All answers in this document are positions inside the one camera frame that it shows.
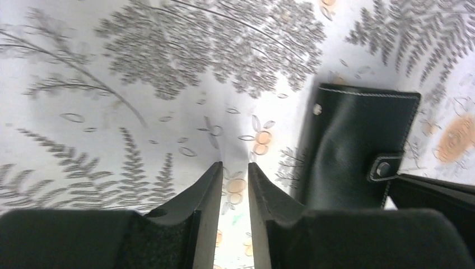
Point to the black leather card holder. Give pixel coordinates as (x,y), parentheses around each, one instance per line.
(352,145)

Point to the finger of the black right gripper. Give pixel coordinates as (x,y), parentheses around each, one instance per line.
(455,201)

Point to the floral patterned table mat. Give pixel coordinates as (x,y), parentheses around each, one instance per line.
(121,105)

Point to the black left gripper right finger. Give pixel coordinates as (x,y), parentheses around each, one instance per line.
(287,235)

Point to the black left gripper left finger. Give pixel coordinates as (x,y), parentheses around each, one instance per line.
(181,233)

